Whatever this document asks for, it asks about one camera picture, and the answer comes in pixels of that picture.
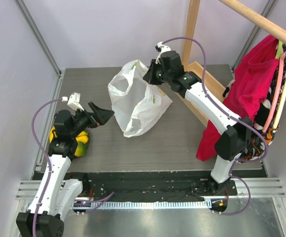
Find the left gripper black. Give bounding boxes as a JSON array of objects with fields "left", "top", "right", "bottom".
[{"left": 69, "top": 102, "right": 113, "bottom": 138}]

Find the white plastic bag lemon print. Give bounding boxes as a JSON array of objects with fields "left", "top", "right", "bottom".
[{"left": 107, "top": 60, "right": 173, "bottom": 138}]

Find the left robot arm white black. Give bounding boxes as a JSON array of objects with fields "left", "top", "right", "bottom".
[{"left": 16, "top": 102, "right": 114, "bottom": 237}]

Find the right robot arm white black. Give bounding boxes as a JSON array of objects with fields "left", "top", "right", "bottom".
[{"left": 143, "top": 50, "right": 252, "bottom": 195}]

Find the yellow banana bunch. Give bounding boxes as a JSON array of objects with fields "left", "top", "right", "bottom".
[{"left": 75, "top": 131, "right": 89, "bottom": 144}]

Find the green yellow mango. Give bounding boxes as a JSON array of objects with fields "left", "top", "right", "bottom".
[{"left": 74, "top": 141, "right": 87, "bottom": 157}]

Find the wooden clothes rack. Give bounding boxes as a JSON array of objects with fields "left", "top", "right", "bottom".
[{"left": 182, "top": 0, "right": 286, "bottom": 126}]

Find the yellow lemon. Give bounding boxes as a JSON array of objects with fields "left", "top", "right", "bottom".
[{"left": 49, "top": 126, "right": 57, "bottom": 143}]

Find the magenta shirt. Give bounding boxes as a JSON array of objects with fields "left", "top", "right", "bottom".
[{"left": 196, "top": 35, "right": 279, "bottom": 161}]

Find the black patterned garment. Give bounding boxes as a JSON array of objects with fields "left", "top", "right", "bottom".
[{"left": 228, "top": 50, "right": 286, "bottom": 162}]

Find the green hanger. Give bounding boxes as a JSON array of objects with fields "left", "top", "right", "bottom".
[{"left": 275, "top": 41, "right": 283, "bottom": 59}]

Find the pink hanger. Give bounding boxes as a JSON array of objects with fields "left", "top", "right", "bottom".
[{"left": 262, "top": 54, "right": 286, "bottom": 133}]

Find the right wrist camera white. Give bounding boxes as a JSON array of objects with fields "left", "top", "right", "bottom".
[{"left": 155, "top": 42, "right": 171, "bottom": 64}]

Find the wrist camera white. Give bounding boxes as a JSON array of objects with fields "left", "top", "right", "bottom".
[
  {"left": 61, "top": 92, "right": 84, "bottom": 111},
  {"left": 155, "top": 42, "right": 171, "bottom": 64}
]

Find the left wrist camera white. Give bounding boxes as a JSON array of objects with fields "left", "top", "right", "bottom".
[{"left": 61, "top": 92, "right": 84, "bottom": 111}]

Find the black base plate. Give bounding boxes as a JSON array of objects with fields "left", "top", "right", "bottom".
[{"left": 65, "top": 171, "right": 238, "bottom": 202}]

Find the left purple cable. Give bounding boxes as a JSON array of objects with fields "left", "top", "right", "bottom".
[{"left": 32, "top": 98, "right": 67, "bottom": 237}]

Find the white cable duct strip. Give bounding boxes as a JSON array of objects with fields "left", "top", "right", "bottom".
[{"left": 72, "top": 200, "right": 212, "bottom": 210}]

